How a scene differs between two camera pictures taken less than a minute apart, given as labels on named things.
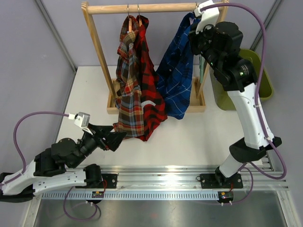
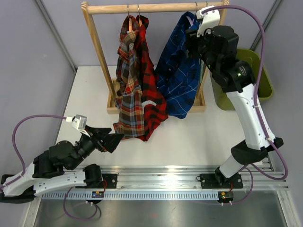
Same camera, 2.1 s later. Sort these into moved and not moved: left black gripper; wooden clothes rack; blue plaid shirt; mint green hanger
Moved: wooden clothes rack
Not moved: blue plaid shirt; left black gripper; mint green hanger
